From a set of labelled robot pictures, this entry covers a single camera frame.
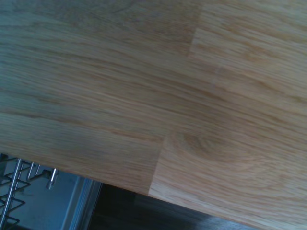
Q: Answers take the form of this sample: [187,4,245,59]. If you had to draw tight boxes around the open dishwasher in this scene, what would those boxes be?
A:
[0,153,104,230]

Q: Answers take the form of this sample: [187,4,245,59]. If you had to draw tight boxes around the grey wire dishwasher rack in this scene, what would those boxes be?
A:
[0,153,60,230]

